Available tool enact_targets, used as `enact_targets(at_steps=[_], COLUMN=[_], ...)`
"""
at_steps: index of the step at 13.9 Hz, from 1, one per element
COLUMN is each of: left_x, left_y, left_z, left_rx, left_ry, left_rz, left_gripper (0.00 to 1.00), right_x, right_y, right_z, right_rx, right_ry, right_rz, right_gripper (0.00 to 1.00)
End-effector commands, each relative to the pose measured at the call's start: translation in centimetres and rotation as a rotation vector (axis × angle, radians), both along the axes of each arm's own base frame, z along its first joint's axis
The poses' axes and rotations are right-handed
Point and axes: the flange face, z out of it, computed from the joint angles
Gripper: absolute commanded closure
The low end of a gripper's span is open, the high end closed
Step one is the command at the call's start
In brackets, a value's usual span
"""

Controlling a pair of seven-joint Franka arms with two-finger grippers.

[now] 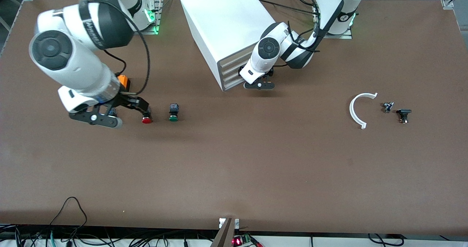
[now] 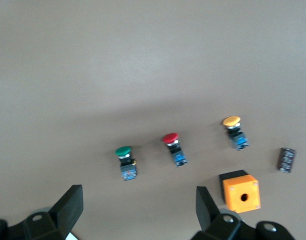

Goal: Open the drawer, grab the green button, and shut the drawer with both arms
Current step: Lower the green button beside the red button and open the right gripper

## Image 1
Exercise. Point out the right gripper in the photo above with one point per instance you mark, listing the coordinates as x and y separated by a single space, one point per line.
128 101

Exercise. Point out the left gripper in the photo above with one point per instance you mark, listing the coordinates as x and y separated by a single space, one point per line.
240 70

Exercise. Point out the white plastic drawer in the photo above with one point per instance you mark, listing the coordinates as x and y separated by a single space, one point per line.
234 72
236 55
234 64
234 81

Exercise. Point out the green push button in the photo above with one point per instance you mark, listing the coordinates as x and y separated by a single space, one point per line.
173 112

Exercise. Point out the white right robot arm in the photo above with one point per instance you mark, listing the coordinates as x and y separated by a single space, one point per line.
73 64

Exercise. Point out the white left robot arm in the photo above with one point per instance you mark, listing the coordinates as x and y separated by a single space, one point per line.
329 5

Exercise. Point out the yellow push button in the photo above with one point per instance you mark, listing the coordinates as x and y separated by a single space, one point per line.
112 111

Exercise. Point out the red push button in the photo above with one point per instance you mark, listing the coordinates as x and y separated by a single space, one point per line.
146 120

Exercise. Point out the white drawer cabinet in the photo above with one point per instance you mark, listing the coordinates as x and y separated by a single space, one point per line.
219 16

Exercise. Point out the orange box with hole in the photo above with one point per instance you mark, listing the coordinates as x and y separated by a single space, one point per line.
125 81

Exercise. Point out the aluminium profile bar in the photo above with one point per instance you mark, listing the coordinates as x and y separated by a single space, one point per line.
223 236

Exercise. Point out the circuit board with red light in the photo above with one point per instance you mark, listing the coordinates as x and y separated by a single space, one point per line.
241 240

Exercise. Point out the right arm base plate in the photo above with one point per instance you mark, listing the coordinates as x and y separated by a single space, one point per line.
155 28

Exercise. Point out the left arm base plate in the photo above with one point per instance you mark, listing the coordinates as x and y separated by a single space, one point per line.
347 37

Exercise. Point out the white semicircular bracket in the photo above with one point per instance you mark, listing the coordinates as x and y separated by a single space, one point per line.
353 111

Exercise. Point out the small metal switch part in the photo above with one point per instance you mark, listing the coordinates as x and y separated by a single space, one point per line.
387 107

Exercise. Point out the black flat-headed switch part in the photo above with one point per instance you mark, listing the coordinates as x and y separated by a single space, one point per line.
403 114

